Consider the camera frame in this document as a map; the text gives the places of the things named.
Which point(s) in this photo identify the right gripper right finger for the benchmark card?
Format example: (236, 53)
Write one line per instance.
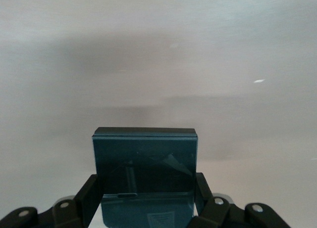
(218, 213)

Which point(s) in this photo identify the brown table cover mat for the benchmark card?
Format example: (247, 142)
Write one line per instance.
(158, 64)

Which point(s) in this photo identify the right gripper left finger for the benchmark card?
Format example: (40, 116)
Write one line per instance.
(84, 200)

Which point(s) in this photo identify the black phone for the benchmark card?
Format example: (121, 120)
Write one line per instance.
(146, 158)

